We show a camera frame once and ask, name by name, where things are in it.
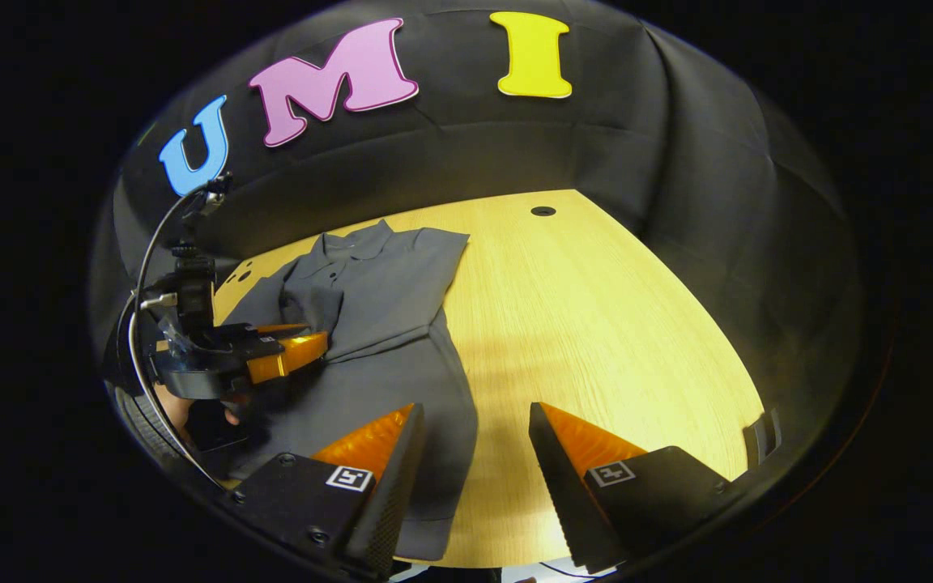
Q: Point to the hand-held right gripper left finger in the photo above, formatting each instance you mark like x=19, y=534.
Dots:
x=394, y=502

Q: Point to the black backdrop cloth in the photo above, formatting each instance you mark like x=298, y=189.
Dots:
x=636, y=146

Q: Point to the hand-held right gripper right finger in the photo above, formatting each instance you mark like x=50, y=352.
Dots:
x=564, y=502

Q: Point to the grey collared shirt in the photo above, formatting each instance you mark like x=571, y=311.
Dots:
x=385, y=300

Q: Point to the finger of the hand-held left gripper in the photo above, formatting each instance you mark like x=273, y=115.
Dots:
x=280, y=329
x=288, y=356

